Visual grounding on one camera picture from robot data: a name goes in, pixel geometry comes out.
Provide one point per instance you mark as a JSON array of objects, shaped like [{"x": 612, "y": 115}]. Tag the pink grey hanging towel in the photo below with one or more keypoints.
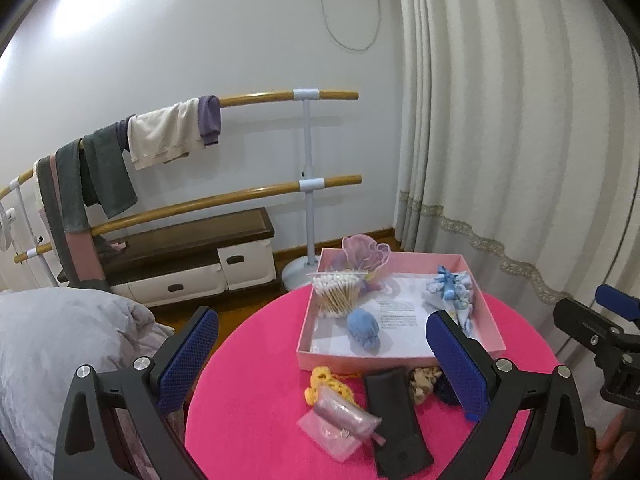
[{"x": 60, "y": 183}]

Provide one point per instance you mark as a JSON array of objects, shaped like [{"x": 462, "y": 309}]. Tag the light blue knitted ball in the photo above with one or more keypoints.
[{"x": 363, "y": 328}]

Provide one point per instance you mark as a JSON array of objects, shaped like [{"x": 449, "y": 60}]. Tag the white small fan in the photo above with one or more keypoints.
[{"x": 6, "y": 236}]

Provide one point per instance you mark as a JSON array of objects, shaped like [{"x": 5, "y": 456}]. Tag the dark navy crochet scrunchie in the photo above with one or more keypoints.
[{"x": 444, "y": 392}]

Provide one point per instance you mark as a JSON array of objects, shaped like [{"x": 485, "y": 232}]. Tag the yellow crochet fish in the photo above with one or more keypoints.
[{"x": 321, "y": 376}]

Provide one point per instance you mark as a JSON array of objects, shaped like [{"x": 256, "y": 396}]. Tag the printed light blue cloth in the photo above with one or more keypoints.
[{"x": 453, "y": 293}]

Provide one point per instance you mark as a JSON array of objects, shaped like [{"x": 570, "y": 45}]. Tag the dark wooden bench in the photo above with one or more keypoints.
[{"x": 184, "y": 246}]

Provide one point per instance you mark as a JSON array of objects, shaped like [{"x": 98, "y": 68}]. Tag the dark grey hanging towel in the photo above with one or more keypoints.
[{"x": 105, "y": 178}]

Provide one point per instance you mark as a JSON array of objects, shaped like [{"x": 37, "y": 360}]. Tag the cream hanging cloth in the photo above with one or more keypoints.
[{"x": 164, "y": 135}]

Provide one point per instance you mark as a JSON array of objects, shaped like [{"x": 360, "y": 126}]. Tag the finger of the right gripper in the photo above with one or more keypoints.
[
  {"x": 600, "y": 335},
  {"x": 618, "y": 302}
]

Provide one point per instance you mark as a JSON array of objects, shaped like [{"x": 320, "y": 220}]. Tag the white storage drawer left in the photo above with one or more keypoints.
[{"x": 175, "y": 287}]

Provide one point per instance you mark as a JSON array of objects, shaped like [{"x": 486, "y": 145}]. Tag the purple hanging cloth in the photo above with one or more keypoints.
[{"x": 209, "y": 119}]

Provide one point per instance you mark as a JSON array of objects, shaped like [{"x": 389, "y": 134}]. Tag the wooden ballet barre rack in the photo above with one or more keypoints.
[{"x": 307, "y": 185}]

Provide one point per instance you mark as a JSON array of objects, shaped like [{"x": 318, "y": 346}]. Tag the grey duvet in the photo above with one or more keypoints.
[{"x": 46, "y": 334}]

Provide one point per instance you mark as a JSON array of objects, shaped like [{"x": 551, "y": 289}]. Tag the cotton swab bag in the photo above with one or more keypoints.
[{"x": 336, "y": 292}]

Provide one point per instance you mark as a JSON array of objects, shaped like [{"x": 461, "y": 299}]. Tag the pink tablecloth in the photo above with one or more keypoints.
[{"x": 242, "y": 420}]

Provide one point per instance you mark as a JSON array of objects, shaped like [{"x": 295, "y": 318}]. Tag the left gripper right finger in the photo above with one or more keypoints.
[{"x": 554, "y": 441}]

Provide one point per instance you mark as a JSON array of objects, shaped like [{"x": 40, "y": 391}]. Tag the white storage drawer right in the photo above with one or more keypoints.
[{"x": 247, "y": 265}]

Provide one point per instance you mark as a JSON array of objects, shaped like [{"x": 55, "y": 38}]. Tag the cream curtain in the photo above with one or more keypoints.
[{"x": 520, "y": 148}]

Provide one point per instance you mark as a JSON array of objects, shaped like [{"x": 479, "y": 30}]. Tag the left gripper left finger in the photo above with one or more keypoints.
[{"x": 91, "y": 443}]

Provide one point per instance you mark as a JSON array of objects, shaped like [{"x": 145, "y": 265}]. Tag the leopard print scrunchie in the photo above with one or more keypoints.
[{"x": 422, "y": 381}]

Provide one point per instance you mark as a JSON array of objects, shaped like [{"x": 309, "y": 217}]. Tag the person's right hand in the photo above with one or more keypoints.
[{"x": 618, "y": 448}]

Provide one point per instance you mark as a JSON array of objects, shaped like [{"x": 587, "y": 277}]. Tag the small clear zip bag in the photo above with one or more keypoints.
[{"x": 339, "y": 427}]

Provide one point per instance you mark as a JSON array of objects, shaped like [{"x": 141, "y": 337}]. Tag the pink organza pouch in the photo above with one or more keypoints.
[{"x": 360, "y": 253}]

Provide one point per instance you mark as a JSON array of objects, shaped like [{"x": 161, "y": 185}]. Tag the pink shallow box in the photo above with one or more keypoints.
[{"x": 401, "y": 307}]

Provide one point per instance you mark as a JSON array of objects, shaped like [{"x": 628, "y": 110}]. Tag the white storage drawer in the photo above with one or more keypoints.
[
  {"x": 175, "y": 287},
  {"x": 247, "y": 265}
]

